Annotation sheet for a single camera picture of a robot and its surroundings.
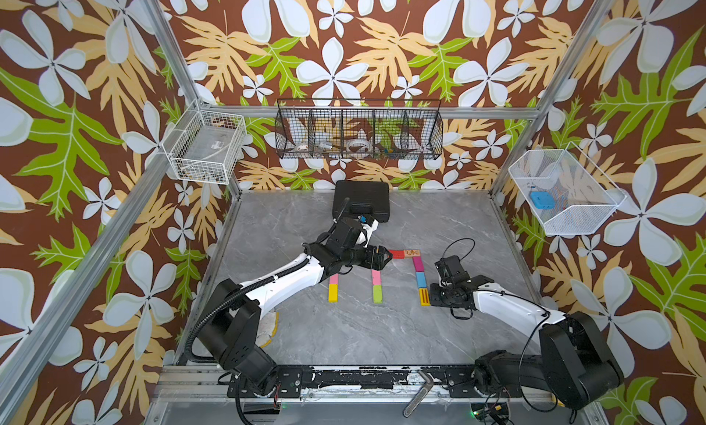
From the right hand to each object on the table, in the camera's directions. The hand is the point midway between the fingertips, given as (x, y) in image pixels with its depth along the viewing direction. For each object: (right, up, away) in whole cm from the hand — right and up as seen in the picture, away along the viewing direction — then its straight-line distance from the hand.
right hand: (432, 295), depth 90 cm
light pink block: (-33, +5, +3) cm, 33 cm away
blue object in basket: (+32, +31, -8) cm, 45 cm away
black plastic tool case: (-21, +34, +25) cm, 48 cm away
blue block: (-3, +4, +3) cm, 6 cm away
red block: (-10, +13, +9) cm, 18 cm away
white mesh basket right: (+39, +33, -8) cm, 52 cm away
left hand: (-17, +16, -8) cm, 25 cm away
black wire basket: (-24, +58, +8) cm, 63 cm away
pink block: (-18, +5, +3) cm, 19 cm away
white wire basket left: (-74, +49, -5) cm, 88 cm away
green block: (-18, 0, -1) cm, 18 cm away
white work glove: (-53, -8, -6) cm, 54 cm away
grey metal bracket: (-8, -21, -18) cm, 29 cm away
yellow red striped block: (-3, -1, -2) cm, 3 cm away
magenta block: (-3, +9, +8) cm, 12 cm away
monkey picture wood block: (-4, +13, +10) cm, 17 cm away
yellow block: (-33, +1, +1) cm, 33 cm away
